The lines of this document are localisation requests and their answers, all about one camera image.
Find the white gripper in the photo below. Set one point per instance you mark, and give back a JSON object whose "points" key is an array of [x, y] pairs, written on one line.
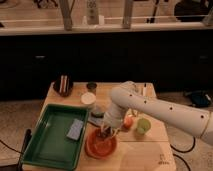
{"points": [[113, 120]]}

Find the dark red grape bunch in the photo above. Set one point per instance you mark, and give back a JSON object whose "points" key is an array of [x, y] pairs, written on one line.
{"points": [[107, 133]]}

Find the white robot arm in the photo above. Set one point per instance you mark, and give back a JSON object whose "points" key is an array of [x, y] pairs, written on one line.
{"points": [[194, 121]]}

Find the red bowl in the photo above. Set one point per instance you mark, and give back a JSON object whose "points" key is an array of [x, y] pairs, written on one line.
{"points": [[98, 147]]}

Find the grey cloth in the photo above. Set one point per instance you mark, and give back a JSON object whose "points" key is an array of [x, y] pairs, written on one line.
{"points": [[95, 121]]}

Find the red tomato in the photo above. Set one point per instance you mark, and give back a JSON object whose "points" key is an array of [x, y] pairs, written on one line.
{"points": [[128, 122]]}

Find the green cup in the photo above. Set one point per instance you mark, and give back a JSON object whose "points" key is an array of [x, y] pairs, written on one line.
{"points": [[143, 125]]}

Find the blue sponge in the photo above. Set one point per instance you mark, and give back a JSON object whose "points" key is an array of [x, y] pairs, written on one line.
{"points": [[75, 129]]}

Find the white cup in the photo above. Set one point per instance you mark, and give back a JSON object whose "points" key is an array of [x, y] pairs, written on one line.
{"points": [[88, 99]]}

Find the small dark metal cup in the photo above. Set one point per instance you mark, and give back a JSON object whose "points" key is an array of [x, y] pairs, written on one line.
{"points": [[91, 87]]}

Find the green plastic tray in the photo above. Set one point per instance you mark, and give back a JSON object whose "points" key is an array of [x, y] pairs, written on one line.
{"points": [[49, 145]]}

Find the dark brown striped object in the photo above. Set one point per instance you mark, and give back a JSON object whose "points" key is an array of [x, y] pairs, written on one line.
{"points": [[63, 85]]}

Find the dark blue bag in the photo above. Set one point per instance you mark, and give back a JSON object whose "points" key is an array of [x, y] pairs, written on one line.
{"points": [[199, 99]]}

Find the black spoon white handle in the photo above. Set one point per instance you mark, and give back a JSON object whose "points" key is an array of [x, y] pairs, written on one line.
{"points": [[144, 89]]}

